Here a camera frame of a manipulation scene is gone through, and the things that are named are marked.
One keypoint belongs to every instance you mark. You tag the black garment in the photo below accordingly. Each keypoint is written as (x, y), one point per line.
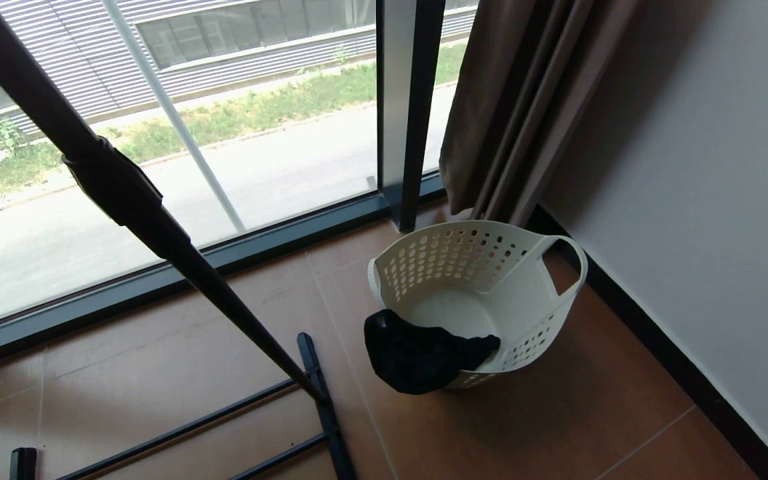
(417, 356)

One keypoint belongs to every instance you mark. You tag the white laundry basket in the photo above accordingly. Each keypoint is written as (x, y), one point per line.
(477, 266)

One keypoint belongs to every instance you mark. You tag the black clothes rack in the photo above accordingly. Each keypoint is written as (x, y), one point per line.
(117, 183)

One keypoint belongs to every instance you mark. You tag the brown curtain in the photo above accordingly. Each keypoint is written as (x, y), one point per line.
(524, 100)

